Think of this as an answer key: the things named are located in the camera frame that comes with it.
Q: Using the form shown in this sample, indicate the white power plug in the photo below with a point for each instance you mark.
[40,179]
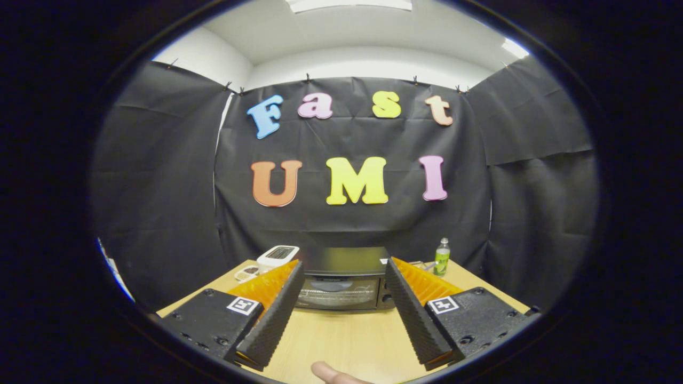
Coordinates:
[246,273]

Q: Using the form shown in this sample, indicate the green drink bottle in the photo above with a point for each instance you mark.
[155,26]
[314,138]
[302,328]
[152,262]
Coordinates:
[442,261]

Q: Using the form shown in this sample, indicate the white slot toaster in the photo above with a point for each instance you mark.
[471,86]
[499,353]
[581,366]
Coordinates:
[276,255]

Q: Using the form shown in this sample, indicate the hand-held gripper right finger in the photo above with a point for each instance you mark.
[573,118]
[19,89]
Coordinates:
[413,314]

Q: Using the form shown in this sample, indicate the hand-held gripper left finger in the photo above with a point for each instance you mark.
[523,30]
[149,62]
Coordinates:
[277,314]

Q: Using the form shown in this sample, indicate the black toaster oven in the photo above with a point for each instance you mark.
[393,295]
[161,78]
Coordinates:
[341,261]

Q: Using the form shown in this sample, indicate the clear drinking glass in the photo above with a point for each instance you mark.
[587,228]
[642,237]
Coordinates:
[427,265]

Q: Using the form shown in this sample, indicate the ceiling light panel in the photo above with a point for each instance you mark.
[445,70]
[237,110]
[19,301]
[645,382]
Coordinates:
[515,48]

